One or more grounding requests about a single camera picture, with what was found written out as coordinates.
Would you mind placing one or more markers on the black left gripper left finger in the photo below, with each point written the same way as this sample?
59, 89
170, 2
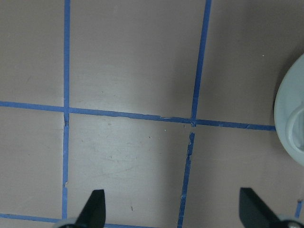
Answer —
93, 214

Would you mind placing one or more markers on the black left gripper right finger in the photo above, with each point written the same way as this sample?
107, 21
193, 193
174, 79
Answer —
254, 213

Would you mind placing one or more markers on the pale green electric pot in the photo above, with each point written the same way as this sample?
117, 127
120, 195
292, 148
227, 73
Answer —
289, 111

